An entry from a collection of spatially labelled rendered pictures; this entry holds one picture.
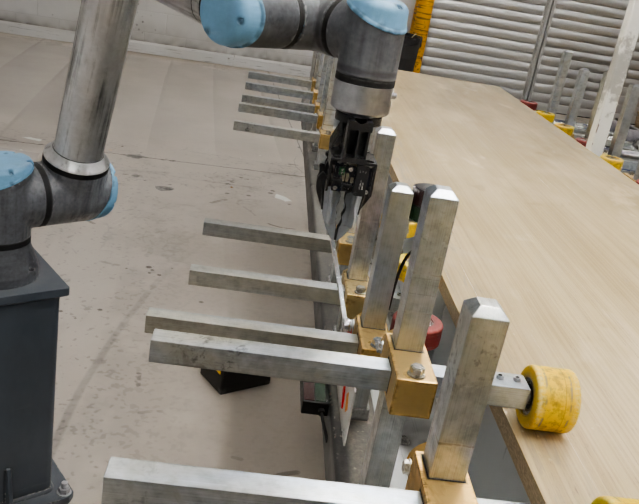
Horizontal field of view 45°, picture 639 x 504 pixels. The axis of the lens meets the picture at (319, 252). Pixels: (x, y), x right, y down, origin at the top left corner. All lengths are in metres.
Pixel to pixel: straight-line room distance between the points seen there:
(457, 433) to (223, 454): 1.67
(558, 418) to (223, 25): 0.68
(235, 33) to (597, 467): 0.73
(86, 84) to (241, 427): 1.21
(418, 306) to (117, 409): 1.68
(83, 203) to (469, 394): 1.31
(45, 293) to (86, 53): 0.54
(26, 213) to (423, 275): 1.10
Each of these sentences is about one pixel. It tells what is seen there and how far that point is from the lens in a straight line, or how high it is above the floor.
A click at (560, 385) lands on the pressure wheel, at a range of 1.00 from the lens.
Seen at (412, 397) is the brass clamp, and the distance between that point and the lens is 0.93.
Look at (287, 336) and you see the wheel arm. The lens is 1.20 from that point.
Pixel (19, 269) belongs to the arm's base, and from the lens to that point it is 1.86.
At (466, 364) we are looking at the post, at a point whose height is 1.10.
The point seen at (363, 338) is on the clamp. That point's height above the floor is 0.87.
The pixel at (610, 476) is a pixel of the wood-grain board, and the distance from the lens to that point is 1.01.
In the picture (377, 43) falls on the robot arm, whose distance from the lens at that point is 1.13.
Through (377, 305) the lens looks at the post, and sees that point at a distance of 1.23.
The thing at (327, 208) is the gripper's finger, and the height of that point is 1.04.
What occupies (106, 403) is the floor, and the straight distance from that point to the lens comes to 2.55.
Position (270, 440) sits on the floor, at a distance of 2.45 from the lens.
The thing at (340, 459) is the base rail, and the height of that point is 0.70.
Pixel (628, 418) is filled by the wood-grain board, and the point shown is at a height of 0.90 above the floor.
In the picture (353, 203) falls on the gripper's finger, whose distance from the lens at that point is 1.23.
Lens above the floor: 1.42
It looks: 21 degrees down
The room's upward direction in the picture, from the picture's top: 10 degrees clockwise
